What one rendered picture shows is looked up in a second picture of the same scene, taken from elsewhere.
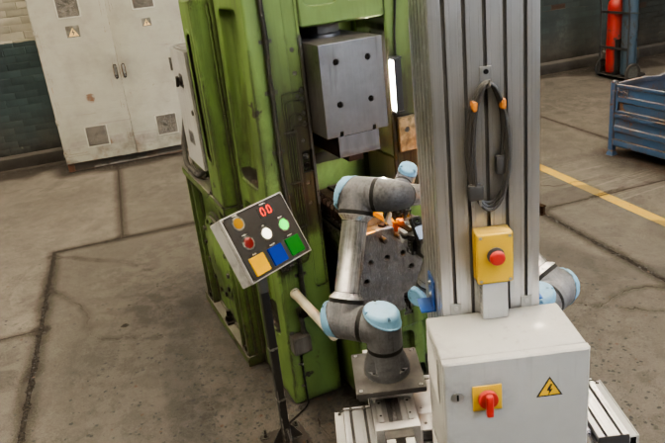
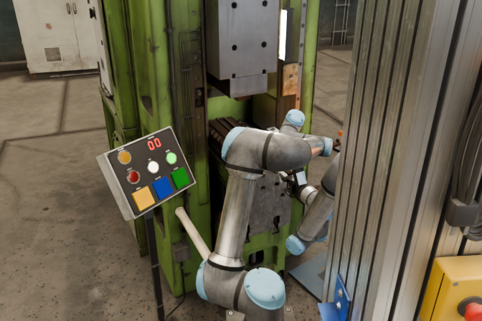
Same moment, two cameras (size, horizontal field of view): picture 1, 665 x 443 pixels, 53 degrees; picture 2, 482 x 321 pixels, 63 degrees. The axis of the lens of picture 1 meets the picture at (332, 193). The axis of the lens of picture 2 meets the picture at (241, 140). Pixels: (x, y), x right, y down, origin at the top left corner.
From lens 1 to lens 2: 1.02 m
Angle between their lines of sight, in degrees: 6
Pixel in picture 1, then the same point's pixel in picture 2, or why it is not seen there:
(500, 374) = not seen: outside the picture
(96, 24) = not seen: outside the picture
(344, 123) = (237, 65)
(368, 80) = (263, 27)
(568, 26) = not seen: hidden behind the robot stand
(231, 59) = not seen: outside the picture
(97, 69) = (54, 6)
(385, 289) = (258, 213)
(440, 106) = (439, 63)
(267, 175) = (161, 107)
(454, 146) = (442, 136)
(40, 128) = (11, 44)
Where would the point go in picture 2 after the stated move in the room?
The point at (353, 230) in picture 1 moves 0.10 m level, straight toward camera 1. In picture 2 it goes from (241, 190) to (242, 209)
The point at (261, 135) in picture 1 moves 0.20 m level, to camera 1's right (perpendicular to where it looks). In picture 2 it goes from (157, 70) to (201, 69)
